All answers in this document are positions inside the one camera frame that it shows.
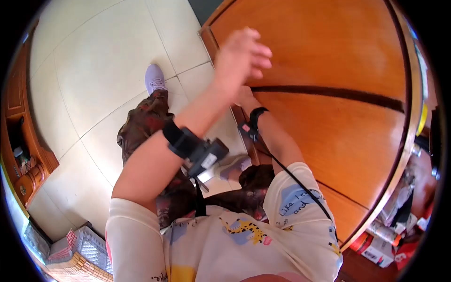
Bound carved wooden cabinet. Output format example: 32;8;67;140
0;21;60;209

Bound person's legs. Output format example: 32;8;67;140
116;63;276;230

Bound person's left fingers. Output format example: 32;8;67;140
243;28;273;80

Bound person's left hand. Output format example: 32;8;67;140
214;27;273;89

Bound quilted silver storage box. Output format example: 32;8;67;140
23;222;114;275

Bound black wrist band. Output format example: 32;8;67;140
237;107;270;142
162;120;230;178

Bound cluttered shelf of goods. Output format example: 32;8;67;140
349;106;445;273

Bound person's body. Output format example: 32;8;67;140
105;162;344;282

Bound person's right hand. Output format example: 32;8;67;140
233;86;255;108

